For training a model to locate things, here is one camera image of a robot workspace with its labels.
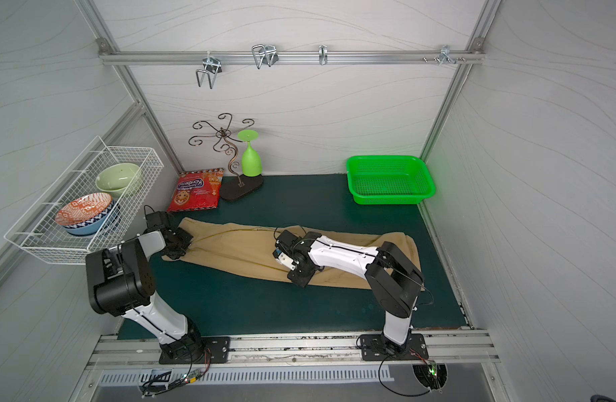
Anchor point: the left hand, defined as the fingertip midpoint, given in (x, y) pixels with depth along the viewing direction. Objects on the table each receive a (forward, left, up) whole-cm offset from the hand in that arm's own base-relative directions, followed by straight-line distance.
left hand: (189, 241), depth 96 cm
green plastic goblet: (+23, -24, +21) cm, 39 cm away
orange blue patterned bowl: (-12, +10, +33) cm, 36 cm away
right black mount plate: (-34, -69, -2) cm, 77 cm away
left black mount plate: (-35, -22, -1) cm, 42 cm away
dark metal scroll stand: (+29, -14, 0) cm, 32 cm away
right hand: (-13, -45, +2) cm, 47 cm away
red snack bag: (+23, +3, +4) cm, 24 cm away
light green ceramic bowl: (+2, +9, +32) cm, 33 cm away
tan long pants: (-3, -24, 0) cm, 24 cm away
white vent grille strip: (-41, -58, -3) cm, 71 cm away
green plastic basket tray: (+36, -84, -1) cm, 92 cm away
